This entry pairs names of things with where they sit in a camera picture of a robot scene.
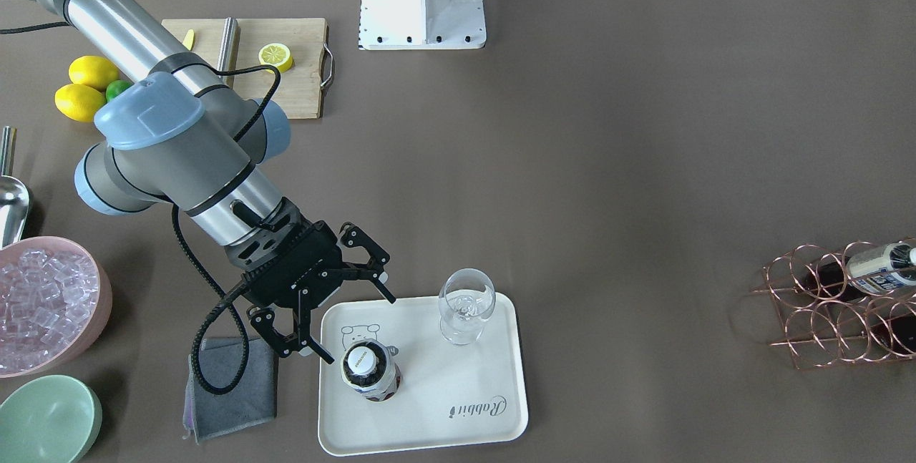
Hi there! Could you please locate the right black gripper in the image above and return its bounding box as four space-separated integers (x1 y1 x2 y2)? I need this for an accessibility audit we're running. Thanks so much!
227 198 396 365

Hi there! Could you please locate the tea bottle front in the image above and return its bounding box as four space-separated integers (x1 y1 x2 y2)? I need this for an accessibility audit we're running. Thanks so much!
341 338 402 402
871 312 915 356

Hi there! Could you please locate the tea bottle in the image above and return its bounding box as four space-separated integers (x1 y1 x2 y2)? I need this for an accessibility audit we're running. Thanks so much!
799 241 915 302
871 312 915 356
341 338 402 402

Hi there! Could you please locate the copper wire bottle basket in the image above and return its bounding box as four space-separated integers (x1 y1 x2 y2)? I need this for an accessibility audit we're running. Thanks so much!
752 237 914 371

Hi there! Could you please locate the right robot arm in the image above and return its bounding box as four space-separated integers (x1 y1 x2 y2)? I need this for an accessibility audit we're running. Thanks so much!
35 0 394 363

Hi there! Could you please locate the tea bottle rear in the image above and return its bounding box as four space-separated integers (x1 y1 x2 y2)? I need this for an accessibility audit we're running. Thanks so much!
799 241 915 302

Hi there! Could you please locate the clear wine glass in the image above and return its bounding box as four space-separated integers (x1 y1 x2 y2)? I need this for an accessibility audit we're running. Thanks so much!
438 268 495 346

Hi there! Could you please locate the cream rabbit tray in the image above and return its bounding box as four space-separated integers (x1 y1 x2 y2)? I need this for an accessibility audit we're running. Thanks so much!
318 294 529 457

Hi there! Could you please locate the grey folded cloth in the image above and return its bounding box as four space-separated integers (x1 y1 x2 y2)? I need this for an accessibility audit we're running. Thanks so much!
182 337 277 443

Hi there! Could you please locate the bamboo cutting board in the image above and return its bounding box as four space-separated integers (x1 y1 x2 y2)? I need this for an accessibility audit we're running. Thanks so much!
162 17 332 120

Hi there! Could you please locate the half lemon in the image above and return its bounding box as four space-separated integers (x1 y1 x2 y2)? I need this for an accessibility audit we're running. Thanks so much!
258 42 295 74

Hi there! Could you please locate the steel muddler black tip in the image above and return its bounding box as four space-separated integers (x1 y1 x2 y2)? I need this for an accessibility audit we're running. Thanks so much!
215 17 239 72

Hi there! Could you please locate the pink bowl of ice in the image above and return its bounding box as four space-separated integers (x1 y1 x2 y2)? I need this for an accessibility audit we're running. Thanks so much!
1 237 112 379

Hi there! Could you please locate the mint green bowl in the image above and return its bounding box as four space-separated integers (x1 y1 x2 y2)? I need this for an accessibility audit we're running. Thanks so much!
1 375 102 462

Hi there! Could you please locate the yellow plastic knife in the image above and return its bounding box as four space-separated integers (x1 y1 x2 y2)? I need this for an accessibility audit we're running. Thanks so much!
181 29 195 50

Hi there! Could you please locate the green lime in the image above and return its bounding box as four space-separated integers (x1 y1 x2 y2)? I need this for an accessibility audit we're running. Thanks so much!
104 79 133 103

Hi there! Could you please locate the whole lemon lower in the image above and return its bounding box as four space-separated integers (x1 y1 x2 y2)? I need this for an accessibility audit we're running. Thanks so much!
54 84 106 123

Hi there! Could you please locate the whole lemon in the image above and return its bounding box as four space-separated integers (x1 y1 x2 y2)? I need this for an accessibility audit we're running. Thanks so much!
54 84 106 123
68 55 120 92

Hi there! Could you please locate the steel ice scoop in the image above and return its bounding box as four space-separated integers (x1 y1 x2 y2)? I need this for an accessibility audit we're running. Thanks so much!
1 126 31 248

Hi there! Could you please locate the whole lemon upper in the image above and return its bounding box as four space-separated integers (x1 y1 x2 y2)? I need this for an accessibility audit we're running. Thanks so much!
68 55 120 92

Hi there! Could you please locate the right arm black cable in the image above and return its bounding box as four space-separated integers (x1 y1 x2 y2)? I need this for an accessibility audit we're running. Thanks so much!
170 205 251 396

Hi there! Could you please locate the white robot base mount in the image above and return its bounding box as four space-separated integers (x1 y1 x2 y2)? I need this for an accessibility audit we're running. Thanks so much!
358 0 487 50

